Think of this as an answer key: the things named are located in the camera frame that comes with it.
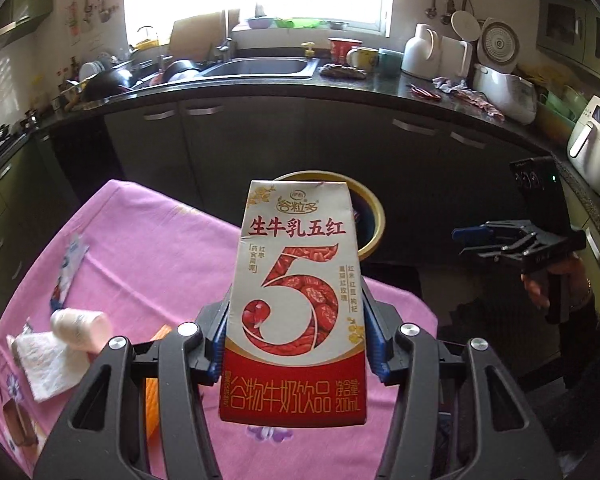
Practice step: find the yellow mug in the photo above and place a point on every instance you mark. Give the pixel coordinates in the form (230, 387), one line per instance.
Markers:
(364, 59)

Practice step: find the red and white milk carton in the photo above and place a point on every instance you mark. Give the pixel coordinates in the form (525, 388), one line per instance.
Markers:
(290, 270)

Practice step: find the group of condiment bottles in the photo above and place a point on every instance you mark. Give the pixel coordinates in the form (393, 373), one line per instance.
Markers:
(67, 72)

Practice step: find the yellow kettle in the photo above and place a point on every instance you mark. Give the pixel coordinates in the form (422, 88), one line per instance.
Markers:
(147, 40)

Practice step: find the brown cutting board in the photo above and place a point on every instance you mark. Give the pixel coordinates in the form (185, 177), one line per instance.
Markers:
(197, 35)

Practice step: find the blue and white pouch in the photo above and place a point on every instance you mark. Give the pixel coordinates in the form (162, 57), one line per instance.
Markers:
(70, 270)

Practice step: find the green plastic containers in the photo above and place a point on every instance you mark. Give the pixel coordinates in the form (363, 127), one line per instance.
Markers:
(560, 115)

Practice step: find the white pitcher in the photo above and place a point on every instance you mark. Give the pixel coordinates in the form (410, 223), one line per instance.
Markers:
(455, 57)

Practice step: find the red scissors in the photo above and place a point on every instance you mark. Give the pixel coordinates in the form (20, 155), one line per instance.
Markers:
(425, 93)

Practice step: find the small steel pot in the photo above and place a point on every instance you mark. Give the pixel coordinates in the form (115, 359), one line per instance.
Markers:
(32, 120)

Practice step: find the person's right forearm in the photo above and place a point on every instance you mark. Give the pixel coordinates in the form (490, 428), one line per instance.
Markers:
(597, 340)

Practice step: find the green base cabinet with drawers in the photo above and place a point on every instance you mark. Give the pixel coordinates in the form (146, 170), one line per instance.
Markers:
(10, 220)

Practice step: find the dark green base cabinet row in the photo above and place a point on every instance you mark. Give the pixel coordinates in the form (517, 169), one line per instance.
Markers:
(230, 135)

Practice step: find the white air fryer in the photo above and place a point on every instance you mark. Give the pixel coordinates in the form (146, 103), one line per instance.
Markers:
(592, 150)

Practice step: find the dark patterned rag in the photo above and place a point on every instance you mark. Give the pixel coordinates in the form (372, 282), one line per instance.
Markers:
(345, 71)

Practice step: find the brown plastic tray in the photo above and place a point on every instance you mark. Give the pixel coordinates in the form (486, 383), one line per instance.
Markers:
(17, 425)

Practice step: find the green plastic bowl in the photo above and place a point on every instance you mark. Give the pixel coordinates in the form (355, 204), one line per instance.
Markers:
(300, 23)

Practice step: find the white plastic jug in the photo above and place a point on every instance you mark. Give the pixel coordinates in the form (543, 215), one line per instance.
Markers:
(420, 52)

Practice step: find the purple bowl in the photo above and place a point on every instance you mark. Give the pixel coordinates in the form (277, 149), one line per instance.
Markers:
(260, 23)

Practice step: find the large black wok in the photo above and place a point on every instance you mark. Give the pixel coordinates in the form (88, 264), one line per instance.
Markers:
(107, 85)

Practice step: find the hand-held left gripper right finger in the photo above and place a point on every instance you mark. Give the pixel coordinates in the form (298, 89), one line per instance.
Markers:
(377, 350)

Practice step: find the white tissue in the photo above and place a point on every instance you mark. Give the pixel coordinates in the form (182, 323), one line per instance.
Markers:
(47, 365)

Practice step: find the black bin with yellow rim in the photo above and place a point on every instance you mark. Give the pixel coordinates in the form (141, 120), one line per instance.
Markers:
(376, 210)

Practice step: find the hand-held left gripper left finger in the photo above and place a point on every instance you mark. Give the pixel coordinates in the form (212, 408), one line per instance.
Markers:
(214, 360)

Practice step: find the crumpled red and white wrappers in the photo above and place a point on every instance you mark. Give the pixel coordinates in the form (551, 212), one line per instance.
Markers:
(470, 96)

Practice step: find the white round lid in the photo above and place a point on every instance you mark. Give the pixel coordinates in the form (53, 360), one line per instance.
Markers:
(465, 26)

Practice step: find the red cup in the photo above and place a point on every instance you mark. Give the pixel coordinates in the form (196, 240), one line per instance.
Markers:
(342, 49)

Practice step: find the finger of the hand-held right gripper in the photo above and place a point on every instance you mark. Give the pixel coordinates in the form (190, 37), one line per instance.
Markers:
(467, 233)
(495, 252)

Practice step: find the wall utensil rack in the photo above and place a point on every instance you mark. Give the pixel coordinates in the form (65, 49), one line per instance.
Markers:
(90, 15)

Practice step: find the orange bumpy plastic roll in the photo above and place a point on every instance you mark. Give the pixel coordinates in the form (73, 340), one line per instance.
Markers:
(152, 400)

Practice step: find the teal cup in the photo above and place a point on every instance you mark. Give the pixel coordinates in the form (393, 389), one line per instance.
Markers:
(391, 64)

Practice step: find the black kitchen countertop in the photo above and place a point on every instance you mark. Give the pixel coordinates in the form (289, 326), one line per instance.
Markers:
(280, 86)

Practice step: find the person's right hand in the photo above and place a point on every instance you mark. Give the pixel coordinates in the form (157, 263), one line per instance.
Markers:
(536, 290)

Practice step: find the small white yogurt bottle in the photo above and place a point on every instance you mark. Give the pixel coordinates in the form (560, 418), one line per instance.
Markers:
(80, 330)

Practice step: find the black pot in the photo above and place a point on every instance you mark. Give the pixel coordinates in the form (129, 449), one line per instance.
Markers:
(180, 71)

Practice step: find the white rice cooker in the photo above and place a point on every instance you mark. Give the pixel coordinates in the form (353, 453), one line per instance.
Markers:
(507, 92)

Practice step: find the yellow pump soap bottle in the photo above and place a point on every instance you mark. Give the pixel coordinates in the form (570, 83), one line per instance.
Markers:
(308, 52)

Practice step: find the steel faucet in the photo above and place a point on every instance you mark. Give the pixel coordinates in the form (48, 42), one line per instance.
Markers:
(227, 35)

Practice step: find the steel kitchen sink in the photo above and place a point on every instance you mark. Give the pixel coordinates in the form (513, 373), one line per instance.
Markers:
(260, 67)

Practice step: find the dish rack with dishes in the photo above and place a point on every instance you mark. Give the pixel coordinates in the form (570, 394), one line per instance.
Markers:
(100, 66)

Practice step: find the green glass-door wall cabinet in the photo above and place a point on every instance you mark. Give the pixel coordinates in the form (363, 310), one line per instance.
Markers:
(575, 25)

